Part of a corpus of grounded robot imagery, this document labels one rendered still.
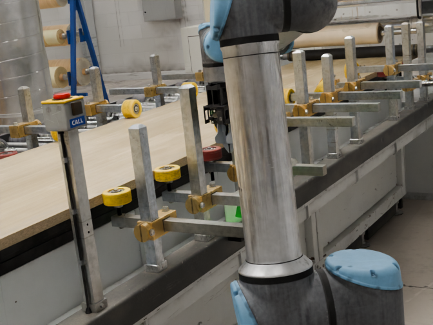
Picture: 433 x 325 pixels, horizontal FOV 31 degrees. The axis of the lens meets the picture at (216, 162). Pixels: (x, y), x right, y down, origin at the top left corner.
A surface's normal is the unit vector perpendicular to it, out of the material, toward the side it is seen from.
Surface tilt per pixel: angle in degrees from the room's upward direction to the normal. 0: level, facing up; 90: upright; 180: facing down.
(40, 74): 90
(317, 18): 128
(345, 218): 90
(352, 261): 5
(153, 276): 0
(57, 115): 90
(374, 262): 5
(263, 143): 83
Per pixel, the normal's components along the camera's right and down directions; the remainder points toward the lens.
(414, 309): -0.11, -0.97
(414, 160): -0.51, 0.25
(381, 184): 0.85, 0.03
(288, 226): 0.60, 0.02
